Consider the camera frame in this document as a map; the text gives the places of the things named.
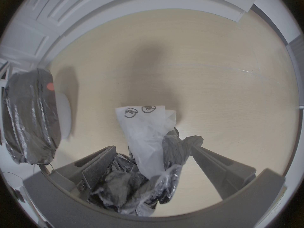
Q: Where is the clear printed wrapper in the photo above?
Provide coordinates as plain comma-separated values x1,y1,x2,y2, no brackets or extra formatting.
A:
115,105,183,217

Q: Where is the black plastic bag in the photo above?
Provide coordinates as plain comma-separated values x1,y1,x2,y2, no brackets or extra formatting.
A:
2,68,61,165

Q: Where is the white wardrobe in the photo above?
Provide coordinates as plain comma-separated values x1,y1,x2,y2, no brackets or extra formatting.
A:
0,0,262,69

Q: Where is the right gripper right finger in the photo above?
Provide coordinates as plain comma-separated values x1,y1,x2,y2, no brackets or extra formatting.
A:
191,145,257,202

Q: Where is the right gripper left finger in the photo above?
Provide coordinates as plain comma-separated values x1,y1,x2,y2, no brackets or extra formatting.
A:
51,146,117,198

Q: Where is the white trash bin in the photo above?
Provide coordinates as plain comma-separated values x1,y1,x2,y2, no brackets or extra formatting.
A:
54,93,72,140

